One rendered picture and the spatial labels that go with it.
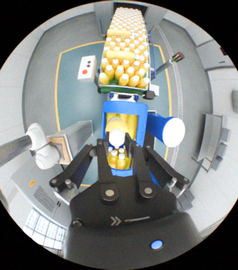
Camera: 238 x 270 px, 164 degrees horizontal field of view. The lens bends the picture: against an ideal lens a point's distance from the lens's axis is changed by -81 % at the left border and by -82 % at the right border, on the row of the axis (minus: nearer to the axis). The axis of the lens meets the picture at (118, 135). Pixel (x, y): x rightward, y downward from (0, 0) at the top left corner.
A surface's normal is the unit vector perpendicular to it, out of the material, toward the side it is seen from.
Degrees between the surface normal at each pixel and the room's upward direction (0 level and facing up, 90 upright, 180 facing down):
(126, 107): 6
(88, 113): 0
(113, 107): 32
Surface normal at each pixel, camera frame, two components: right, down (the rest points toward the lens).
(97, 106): 0.05, 0.29
